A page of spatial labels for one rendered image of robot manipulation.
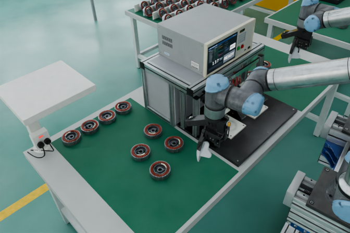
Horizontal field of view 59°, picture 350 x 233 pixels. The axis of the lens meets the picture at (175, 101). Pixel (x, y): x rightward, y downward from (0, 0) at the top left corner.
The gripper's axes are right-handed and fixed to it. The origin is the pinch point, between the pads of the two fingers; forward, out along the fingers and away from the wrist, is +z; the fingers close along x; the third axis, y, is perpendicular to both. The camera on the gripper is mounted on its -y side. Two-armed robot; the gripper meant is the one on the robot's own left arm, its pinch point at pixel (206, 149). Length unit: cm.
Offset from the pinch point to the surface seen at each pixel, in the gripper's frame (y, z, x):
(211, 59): -30, -7, 51
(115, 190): -41, 41, -18
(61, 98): -70, -4, -16
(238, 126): -11, 36, 57
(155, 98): -62, 28, 40
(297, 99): 8, 39, 107
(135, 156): -46, 37, 2
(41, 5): -486, 117, 217
